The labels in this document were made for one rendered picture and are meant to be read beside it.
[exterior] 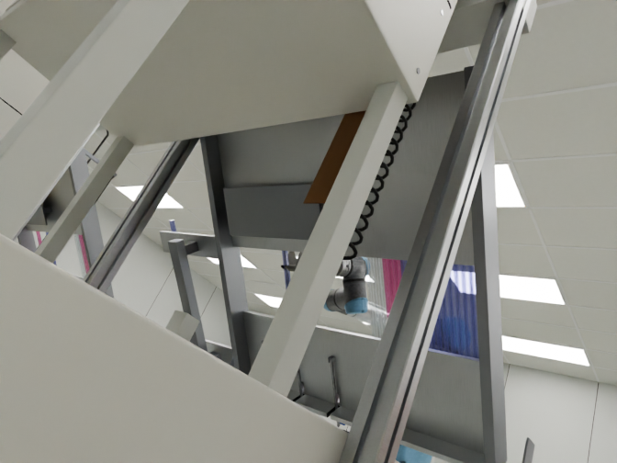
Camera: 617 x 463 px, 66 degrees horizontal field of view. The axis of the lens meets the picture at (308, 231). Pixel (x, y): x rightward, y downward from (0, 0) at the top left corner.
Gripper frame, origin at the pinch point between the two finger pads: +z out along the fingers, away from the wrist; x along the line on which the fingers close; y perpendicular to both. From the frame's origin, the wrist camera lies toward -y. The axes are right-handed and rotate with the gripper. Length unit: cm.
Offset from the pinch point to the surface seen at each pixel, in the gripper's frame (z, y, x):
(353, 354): 8.5, -16.5, 33.3
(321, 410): 8.2, -31.2, 25.2
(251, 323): 11.4, -15.1, 0.3
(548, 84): -202, 118, -1
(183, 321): 17.4, -18.2, -23.8
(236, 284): 15.6, -4.8, -2.2
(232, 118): 48, 26, 36
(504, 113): -216, 109, -33
